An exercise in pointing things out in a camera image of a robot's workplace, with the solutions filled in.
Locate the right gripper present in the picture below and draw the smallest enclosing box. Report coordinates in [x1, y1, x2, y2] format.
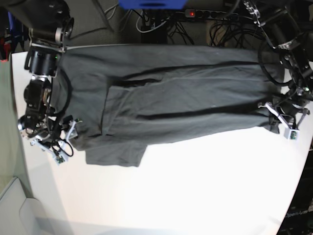
[38, 129, 61, 147]

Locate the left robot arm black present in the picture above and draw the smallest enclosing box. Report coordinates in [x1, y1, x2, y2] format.
[243, 0, 313, 119]

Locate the dark grey t-shirt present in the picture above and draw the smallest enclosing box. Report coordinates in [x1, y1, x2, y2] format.
[51, 45, 279, 167]

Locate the red clamp at left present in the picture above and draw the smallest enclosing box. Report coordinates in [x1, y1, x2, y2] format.
[0, 37, 11, 61]

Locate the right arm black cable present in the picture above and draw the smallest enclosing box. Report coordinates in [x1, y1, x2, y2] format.
[47, 72, 73, 118]

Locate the black power strip red switch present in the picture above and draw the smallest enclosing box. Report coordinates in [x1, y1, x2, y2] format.
[184, 9, 225, 20]

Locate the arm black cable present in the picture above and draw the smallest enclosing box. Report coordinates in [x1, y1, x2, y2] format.
[258, 40, 291, 86]
[47, 72, 73, 118]

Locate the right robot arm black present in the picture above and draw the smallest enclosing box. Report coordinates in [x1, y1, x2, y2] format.
[0, 0, 74, 147]

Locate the grey bin at left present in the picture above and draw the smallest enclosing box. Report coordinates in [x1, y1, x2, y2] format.
[0, 177, 54, 235]

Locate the blue box overhead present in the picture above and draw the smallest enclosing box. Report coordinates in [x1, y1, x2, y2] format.
[118, 0, 187, 10]

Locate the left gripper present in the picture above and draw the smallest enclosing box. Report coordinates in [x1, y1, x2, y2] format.
[277, 101, 303, 120]

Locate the white cable loop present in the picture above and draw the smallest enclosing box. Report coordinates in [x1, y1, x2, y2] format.
[135, 14, 169, 33]

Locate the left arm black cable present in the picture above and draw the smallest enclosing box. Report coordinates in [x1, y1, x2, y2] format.
[258, 40, 291, 86]

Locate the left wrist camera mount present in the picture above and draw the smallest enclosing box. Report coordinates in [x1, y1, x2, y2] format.
[258, 102, 310, 141]

